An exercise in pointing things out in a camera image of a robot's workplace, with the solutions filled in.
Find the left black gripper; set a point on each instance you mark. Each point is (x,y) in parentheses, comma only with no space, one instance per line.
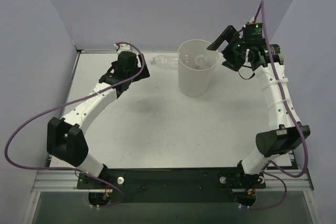
(142,67)

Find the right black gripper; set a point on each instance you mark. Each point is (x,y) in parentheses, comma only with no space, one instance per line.
(231,54)

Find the clear unlabelled plastic bottle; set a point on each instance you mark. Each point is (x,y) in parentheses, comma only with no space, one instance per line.
(165,62)

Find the red white label bottle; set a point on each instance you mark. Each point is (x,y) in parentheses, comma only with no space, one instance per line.
(202,62)

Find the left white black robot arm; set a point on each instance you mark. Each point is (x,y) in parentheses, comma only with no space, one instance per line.
(66,136)

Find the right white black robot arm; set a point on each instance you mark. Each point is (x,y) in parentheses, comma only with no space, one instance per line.
(286,130)

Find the white paper bin cup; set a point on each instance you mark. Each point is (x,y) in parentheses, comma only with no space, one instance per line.
(192,82)

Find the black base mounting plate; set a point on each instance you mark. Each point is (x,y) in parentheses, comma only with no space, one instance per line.
(171,185)

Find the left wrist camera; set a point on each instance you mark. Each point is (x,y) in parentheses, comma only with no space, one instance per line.
(122,47)

